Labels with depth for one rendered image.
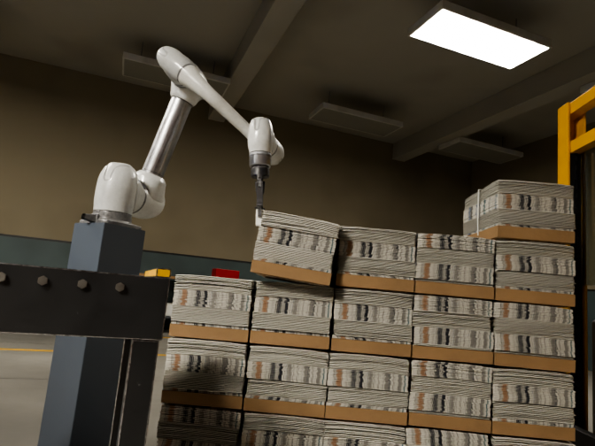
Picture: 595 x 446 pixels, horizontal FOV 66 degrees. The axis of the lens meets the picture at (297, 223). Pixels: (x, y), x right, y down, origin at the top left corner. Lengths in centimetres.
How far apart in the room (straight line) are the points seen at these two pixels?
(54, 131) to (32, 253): 203
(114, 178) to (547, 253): 170
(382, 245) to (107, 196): 111
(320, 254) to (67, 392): 108
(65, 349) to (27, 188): 662
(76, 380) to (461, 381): 140
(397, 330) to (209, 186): 712
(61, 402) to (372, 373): 117
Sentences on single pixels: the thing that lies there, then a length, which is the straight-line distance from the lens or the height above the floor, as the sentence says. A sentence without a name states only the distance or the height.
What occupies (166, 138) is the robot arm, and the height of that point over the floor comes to 144.
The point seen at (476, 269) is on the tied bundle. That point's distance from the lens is 181.
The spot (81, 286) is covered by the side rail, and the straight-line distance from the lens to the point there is 94.
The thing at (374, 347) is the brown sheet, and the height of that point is 63.
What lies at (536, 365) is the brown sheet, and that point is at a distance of 189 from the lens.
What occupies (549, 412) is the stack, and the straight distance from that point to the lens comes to 194.
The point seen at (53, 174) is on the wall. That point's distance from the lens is 852.
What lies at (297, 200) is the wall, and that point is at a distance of 901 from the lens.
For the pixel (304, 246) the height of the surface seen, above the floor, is 96.
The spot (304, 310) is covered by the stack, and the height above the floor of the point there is 74.
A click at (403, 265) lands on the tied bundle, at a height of 93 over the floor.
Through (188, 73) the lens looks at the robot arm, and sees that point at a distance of 211.
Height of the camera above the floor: 79
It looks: 9 degrees up
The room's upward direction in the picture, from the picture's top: 5 degrees clockwise
